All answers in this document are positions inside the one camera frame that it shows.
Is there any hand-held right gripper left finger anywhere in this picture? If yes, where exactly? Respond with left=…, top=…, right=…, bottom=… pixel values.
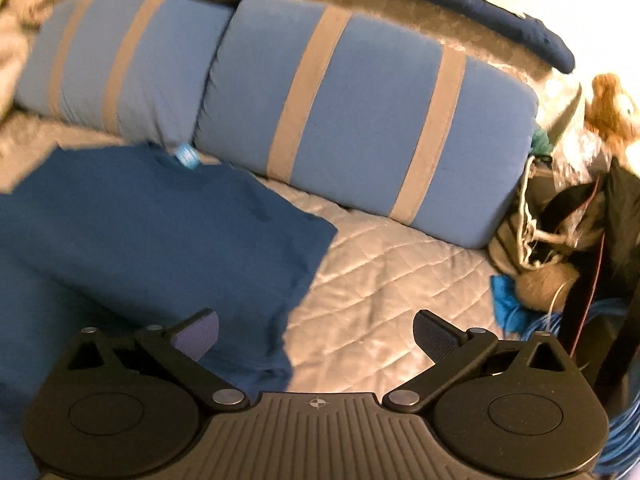
left=64, top=309, right=251, bottom=414

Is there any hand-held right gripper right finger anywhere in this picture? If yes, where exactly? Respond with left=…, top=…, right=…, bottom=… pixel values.
left=382, top=310, right=568, bottom=414

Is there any blue t-shirt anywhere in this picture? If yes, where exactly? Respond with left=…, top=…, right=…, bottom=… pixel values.
left=0, top=142, right=339, bottom=480

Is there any grey quilted bedspread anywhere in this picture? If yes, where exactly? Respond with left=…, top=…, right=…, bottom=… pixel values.
left=0, top=110, right=506, bottom=395

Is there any bright blue cloth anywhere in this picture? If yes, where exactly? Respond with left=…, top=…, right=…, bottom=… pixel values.
left=490, top=274, right=538, bottom=335

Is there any pile of dark clutter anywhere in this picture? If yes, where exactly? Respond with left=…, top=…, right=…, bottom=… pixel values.
left=488, top=125, right=640, bottom=401

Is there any blue pillow with grey stripes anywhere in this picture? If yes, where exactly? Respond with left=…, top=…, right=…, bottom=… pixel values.
left=14, top=0, right=236, bottom=153
left=193, top=0, right=540, bottom=250

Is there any brown plush toy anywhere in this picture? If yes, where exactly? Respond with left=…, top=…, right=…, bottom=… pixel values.
left=584, top=73, right=640, bottom=149

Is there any dark navy garment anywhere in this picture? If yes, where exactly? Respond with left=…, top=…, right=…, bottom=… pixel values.
left=325, top=0, right=576, bottom=74

